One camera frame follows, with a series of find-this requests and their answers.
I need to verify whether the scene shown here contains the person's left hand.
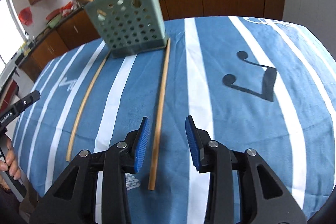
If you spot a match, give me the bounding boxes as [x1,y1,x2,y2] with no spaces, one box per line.
[0,135,21,180]

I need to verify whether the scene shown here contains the left window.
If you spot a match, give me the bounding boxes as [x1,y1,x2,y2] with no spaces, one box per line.
[0,0,26,72]

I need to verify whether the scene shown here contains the blue white striped tablecloth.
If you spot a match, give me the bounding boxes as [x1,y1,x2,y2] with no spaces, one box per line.
[13,16,335,223]

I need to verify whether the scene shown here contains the green plastic basin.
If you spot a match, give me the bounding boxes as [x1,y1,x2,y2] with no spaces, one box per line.
[47,14,62,28]

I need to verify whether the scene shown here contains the red plastic basin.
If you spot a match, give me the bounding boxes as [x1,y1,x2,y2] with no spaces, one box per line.
[46,9,60,22]

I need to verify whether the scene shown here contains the green perforated utensil holder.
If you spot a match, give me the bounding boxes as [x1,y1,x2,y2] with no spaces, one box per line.
[84,0,169,59]

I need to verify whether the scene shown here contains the lower wooden base cabinets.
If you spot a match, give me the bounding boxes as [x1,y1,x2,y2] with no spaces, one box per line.
[18,0,287,83]

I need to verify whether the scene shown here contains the red plastic bag on wall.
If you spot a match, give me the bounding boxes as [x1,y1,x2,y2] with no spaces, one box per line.
[18,7,33,26]

